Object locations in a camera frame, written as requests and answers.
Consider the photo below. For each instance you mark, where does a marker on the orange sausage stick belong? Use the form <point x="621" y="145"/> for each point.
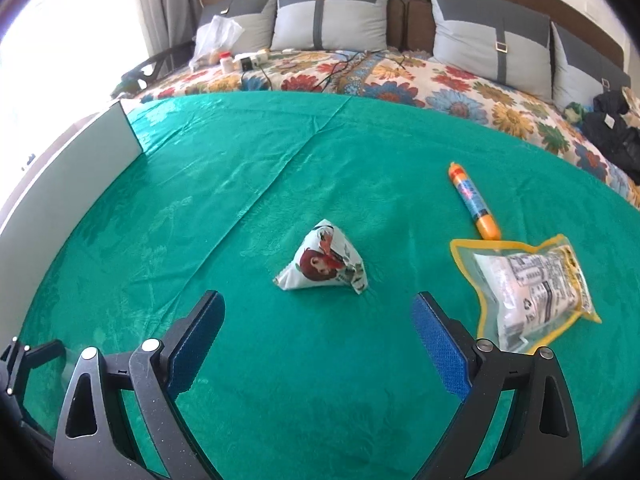
<point x="472" y="200"/>

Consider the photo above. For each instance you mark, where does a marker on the grey curtain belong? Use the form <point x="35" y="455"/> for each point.
<point x="167" y="5"/>

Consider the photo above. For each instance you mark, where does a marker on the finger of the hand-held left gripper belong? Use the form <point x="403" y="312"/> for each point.
<point x="15" y="360"/>

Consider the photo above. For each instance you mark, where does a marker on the clear plastic bag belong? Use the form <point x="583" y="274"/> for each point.
<point x="215" y="35"/>

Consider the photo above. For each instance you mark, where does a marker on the white cardboard box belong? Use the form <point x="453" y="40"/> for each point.
<point x="75" y="160"/>

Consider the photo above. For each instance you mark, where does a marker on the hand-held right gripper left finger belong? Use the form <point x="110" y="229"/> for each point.
<point x="195" y="345"/>

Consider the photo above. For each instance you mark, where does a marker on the green tablecloth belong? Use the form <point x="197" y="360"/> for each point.
<point x="300" y="160"/>

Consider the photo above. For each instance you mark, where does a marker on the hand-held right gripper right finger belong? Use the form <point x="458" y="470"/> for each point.
<point x="440" y="352"/>

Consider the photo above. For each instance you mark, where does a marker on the black bag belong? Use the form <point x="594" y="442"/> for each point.
<point x="615" y="130"/>

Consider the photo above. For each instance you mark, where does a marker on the white bottle red cap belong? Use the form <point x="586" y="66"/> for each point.
<point x="227" y="62"/>

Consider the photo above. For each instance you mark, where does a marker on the white power strip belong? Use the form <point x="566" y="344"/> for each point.
<point x="262" y="56"/>

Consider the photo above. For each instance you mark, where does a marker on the yellow-edged snack packet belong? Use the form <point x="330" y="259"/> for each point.
<point x="530" y="290"/>

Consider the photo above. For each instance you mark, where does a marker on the grey pillow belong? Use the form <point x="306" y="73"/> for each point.
<point x="475" y="40"/>
<point x="580" y="75"/>
<point x="250" y="15"/>
<point x="345" y="20"/>

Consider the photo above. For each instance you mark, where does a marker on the white triangular snack packet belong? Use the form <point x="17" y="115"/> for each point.
<point x="320" y="260"/>

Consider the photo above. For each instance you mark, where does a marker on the green patterned pouch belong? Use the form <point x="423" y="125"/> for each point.
<point x="579" y="111"/>

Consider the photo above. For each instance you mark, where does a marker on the brown headboard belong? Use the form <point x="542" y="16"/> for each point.
<point x="410" y="15"/>

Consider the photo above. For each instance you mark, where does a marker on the floral bed cover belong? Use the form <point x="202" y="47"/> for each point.
<point x="450" y="85"/>

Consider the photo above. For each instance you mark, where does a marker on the black power adapter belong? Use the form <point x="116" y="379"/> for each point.
<point x="247" y="64"/>

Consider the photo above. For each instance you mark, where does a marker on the dark wooden chair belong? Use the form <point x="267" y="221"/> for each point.
<point x="150" y="67"/>

